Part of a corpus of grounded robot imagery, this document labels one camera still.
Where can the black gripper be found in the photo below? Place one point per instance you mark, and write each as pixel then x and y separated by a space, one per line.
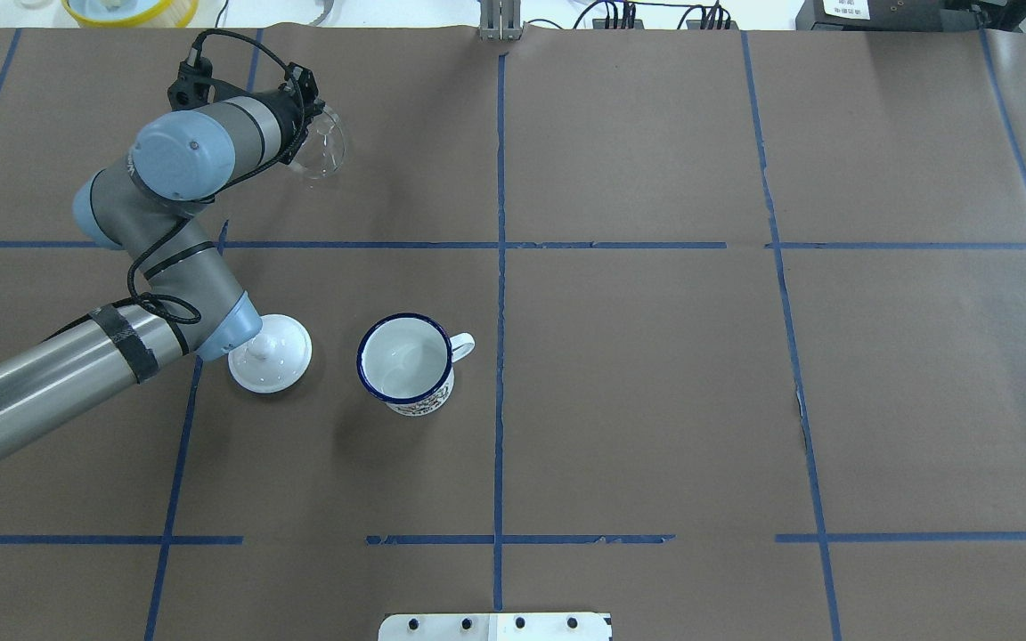
pixel 286 116

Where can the clear plastic funnel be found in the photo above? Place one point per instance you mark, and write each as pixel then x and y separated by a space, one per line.
pixel 325 148

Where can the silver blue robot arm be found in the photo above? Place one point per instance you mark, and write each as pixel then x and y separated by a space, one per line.
pixel 181 296

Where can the yellow tape roll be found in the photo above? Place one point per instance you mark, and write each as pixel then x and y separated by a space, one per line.
pixel 131 14

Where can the white ceramic lid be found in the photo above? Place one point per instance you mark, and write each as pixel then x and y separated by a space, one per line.
pixel 275 359

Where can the white enamel mug blue rim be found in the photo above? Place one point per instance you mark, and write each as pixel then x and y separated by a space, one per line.
pixel 406 361

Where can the aluminium frame post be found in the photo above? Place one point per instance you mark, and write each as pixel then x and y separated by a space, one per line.
pixel 500 20

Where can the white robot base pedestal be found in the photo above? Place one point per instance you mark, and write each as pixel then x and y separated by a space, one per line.
pixel 497 626

